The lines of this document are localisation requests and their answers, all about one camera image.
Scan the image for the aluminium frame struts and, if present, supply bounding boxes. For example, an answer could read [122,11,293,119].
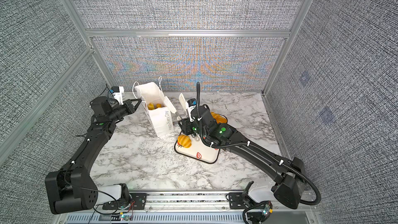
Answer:
[1,0,313,163]

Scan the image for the white and steel tongs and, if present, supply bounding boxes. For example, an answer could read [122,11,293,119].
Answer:
[165,92,189,123]

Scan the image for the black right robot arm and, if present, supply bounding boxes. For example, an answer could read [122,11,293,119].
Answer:
[179,83,321,209]

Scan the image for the long twisted bread loaf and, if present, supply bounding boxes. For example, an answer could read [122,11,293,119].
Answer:
[211,112,228,123]

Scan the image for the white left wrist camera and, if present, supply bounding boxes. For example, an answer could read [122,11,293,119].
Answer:
[110,86,124,105]

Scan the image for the white paper gift bag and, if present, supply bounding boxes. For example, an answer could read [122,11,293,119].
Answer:
[132,76,174,137]

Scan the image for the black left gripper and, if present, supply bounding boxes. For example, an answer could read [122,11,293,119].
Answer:
[108,99,142,123]

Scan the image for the white strawberry tray black rim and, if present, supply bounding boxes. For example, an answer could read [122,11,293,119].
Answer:
[174,121,220,164]

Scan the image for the large striped croissant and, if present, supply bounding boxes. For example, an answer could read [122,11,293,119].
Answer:
[147,103,155,111]

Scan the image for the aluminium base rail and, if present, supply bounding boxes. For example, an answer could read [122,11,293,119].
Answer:
[54,189,321,224]

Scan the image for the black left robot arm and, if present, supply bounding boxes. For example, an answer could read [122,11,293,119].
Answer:
[45,96,142,215]

